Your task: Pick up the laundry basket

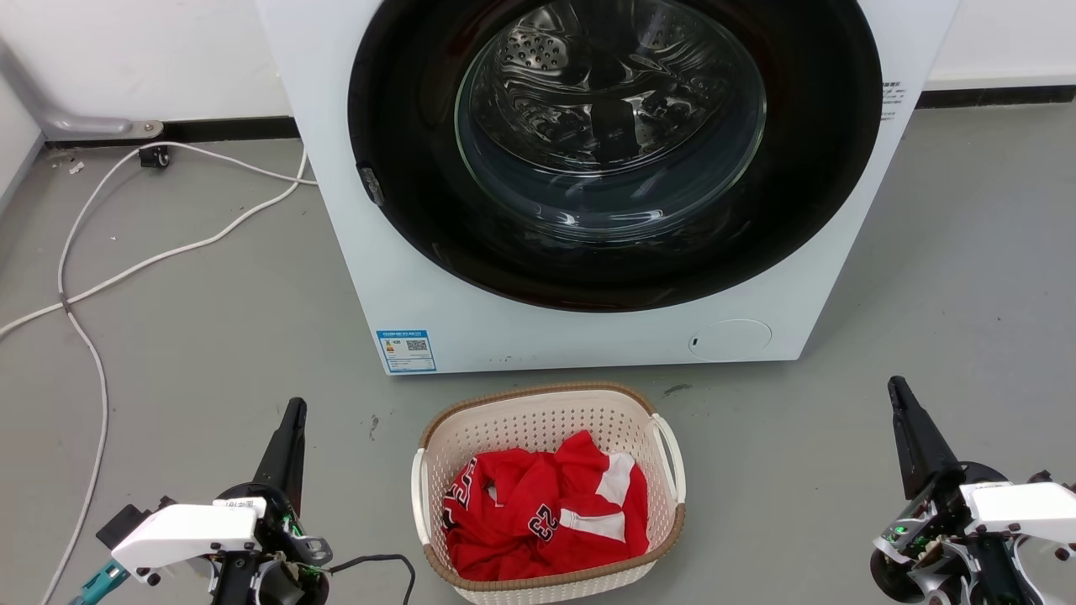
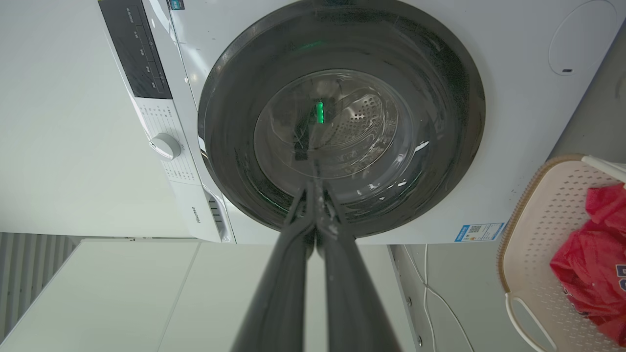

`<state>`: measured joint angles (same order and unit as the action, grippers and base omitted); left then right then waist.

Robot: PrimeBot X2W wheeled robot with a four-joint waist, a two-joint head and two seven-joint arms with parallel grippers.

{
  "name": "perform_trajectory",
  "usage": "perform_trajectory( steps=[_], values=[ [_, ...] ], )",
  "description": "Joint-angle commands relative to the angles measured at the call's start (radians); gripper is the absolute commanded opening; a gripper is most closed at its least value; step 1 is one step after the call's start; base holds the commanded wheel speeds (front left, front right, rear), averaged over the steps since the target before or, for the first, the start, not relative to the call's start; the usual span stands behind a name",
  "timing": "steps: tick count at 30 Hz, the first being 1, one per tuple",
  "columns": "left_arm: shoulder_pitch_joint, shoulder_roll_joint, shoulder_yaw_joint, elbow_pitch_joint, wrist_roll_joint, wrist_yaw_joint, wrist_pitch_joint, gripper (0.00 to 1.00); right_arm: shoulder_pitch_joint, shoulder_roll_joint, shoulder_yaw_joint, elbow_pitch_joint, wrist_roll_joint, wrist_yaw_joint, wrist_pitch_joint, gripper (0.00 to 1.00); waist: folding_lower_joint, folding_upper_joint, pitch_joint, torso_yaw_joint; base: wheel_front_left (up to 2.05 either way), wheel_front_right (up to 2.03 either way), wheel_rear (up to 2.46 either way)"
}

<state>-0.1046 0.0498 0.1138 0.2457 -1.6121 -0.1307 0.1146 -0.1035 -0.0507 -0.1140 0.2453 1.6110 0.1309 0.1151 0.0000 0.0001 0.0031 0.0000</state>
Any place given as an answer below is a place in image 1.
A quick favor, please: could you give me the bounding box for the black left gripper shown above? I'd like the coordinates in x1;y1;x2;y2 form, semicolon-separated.
206;398;335;605

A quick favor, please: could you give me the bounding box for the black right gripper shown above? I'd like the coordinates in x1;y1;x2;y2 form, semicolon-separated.
869;376;1039;605

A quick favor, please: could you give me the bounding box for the cream plastic laundry basket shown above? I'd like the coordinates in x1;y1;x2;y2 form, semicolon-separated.
410;382;687;605

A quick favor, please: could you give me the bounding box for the blue energy label sticker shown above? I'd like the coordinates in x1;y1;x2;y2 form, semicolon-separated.
376;329;438;374

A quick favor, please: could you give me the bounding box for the white front-load washing machine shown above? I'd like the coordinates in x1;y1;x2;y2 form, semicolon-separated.
256;0;961;376

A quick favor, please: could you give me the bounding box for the teal connector part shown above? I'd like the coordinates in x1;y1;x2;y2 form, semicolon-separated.
69;558;132;605

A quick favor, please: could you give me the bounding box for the round white filter cover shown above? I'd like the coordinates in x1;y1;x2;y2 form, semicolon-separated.
688;318;773;363

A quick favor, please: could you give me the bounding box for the red and white jersey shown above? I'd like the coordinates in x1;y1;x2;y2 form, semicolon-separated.
442;430;651;582

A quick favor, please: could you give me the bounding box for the black round washer door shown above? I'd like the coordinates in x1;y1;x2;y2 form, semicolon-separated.
347;0;883;313

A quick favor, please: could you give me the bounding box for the steel washer drum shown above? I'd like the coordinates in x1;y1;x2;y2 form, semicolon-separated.
494;0;742;173

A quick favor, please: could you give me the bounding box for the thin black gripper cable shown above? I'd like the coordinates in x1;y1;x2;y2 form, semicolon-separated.
324;553;418;605

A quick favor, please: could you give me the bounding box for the long white power cable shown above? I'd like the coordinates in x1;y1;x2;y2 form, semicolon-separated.
40;140;319;605

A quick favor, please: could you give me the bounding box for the grey drain hose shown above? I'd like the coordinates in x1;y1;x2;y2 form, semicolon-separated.
0;35;166;141

